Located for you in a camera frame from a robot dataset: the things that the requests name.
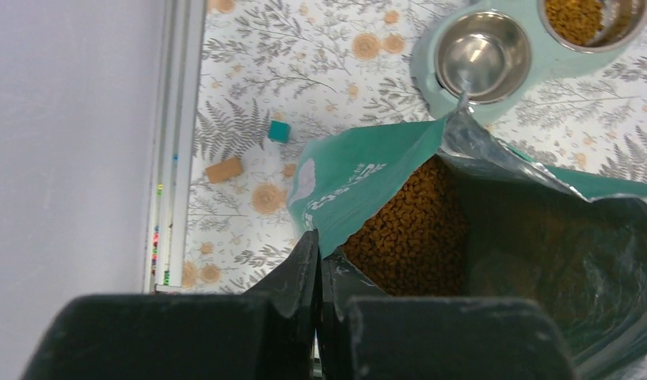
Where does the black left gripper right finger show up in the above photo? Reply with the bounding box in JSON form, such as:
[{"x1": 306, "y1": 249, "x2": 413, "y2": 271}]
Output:
[{"x1": 321, "y1": 252, "x2": 577, "y2": 379}]

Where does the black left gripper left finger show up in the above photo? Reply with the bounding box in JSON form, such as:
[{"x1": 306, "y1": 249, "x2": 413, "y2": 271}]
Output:
[{"x1": 23, "y1": 231, "x2": 319, "y2": 379}]

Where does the green pet food bag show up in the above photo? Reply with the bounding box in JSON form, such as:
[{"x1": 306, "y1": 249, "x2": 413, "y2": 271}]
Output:
[{"x1": 287, "y1": 103, "x2": 647, "y2": 379}]

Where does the brown kibble in bag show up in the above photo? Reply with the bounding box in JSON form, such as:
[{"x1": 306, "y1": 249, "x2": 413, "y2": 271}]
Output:
[{"x1": 342, "y1": 156, "x2": 469, "y2": 297}]

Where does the small wooden block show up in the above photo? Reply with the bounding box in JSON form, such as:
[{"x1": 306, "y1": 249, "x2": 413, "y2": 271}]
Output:
[{"x1": 205, "y1": 157, "x2": 244, "y2": 184}]

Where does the small teal cube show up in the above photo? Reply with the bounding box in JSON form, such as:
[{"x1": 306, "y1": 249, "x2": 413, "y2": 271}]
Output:
[{"x1": 268, "y1": 120, "x2": 291, "y2": 143}]

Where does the mint green double bowl stand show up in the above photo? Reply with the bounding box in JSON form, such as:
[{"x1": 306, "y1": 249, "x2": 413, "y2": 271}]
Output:
[{"x1": 409, "y1": 1, "x2": 631, "y2": 124}]

